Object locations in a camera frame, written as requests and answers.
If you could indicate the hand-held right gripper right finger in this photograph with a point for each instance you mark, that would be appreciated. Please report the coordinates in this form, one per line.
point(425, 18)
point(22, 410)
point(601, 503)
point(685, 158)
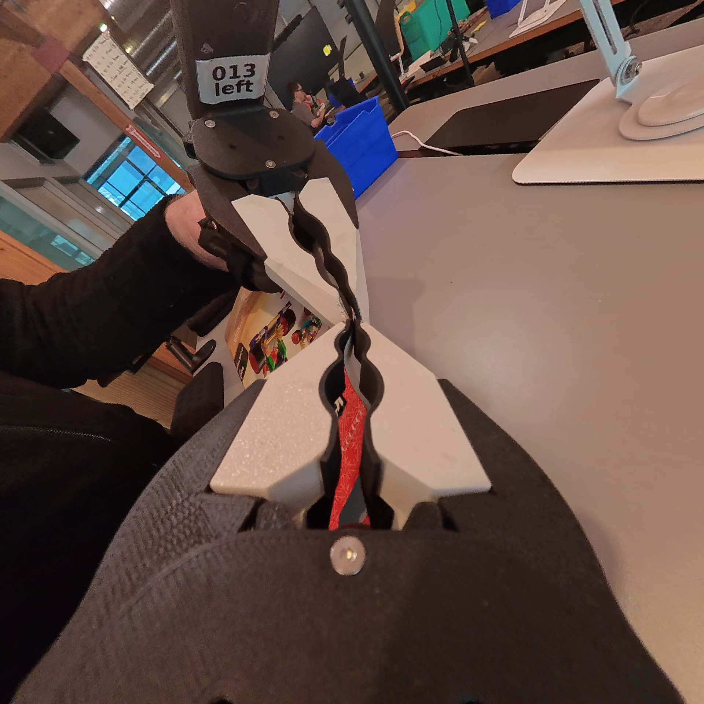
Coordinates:
point(429, 440)

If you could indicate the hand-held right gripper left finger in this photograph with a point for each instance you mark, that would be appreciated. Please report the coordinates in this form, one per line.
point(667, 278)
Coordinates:
point(275, 440)

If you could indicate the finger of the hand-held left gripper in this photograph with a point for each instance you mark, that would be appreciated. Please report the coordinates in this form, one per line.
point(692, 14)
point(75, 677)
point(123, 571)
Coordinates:
point(269, 231)
point(333, 220)

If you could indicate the printed plastic toy bag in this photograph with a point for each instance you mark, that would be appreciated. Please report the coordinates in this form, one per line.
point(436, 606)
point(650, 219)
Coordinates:
point(269, 335)

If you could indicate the person's left forearm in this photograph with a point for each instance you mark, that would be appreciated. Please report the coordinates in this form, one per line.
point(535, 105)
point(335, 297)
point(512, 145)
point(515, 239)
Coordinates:
point(82, 319)

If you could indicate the person's left hand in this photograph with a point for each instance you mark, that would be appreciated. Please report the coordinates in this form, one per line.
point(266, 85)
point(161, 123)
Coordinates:
point(184, 223)

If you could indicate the blue plastic bin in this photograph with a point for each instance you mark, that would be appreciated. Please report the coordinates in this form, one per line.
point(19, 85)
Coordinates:
point(503, 6)
point(363, 143)

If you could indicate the red arrow sign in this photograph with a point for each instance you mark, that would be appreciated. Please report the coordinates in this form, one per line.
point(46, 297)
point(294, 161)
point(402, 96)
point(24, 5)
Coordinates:
point(142, 140)

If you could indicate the paned window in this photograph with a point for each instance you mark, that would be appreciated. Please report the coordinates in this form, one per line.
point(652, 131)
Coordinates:
point(132, 181)

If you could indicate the white paper chart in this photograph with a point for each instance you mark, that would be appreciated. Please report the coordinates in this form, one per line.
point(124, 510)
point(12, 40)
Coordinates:
point(118, 71)

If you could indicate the black desk mat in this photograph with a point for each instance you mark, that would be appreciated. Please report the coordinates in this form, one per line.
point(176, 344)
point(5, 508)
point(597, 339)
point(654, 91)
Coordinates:
point(511, 121)

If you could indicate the green tote bag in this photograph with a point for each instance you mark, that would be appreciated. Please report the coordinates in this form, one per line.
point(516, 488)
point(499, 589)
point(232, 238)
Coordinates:
point(434, 30)

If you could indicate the person's black clothing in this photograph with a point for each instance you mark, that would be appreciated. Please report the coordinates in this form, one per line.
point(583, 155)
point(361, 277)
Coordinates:
point(55, 495)

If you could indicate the white document stand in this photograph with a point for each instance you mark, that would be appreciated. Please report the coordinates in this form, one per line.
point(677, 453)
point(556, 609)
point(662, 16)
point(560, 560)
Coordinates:
point(577, 143)

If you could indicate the black wall screen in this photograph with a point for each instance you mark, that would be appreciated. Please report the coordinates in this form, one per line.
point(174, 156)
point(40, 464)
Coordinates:
point(308, 55)

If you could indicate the silver air duct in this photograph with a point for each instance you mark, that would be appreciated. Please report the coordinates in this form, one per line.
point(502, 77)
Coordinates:
point(143, 27)

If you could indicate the black wall speaker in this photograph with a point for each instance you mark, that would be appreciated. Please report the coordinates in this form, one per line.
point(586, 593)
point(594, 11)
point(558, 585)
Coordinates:
point(47, 135)

